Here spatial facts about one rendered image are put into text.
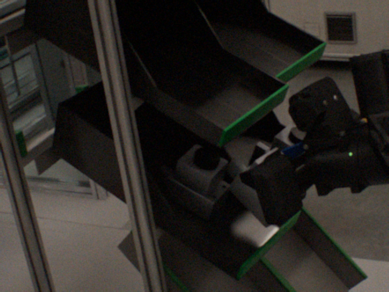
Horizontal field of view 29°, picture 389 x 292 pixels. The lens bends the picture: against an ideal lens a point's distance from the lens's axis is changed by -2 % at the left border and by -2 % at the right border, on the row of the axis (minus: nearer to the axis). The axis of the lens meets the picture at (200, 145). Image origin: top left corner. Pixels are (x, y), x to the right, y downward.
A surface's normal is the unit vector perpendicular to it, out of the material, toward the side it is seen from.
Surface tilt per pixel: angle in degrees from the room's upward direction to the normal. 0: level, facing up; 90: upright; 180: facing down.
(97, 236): 0
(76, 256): 0
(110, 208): 0
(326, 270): 45
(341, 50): 90
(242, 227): 25
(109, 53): 90
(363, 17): 90
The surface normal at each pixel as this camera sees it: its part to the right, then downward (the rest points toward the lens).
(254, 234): 0.22, -0.76
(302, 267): 0.48, -0.54
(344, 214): -0.13, -0.91
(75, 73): -0.42, 0.43
